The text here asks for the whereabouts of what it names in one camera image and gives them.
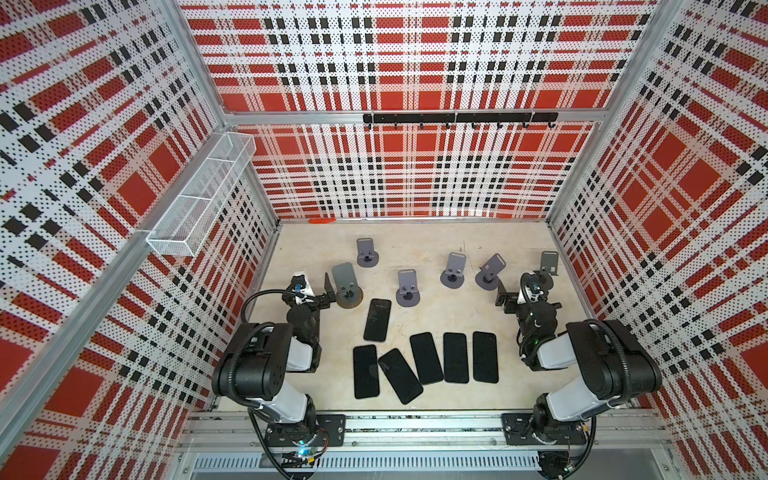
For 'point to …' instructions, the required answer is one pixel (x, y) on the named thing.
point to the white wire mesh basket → (185, 226)
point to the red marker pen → (321, 220)
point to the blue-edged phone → (426, 358)
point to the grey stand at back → (366, 255)
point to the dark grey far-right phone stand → (549, 267)
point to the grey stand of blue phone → (487, 278)
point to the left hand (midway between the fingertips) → (312, 280)
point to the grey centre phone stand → (408, 295)
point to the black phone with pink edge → (455, 357)
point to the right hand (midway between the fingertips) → (516, 282)
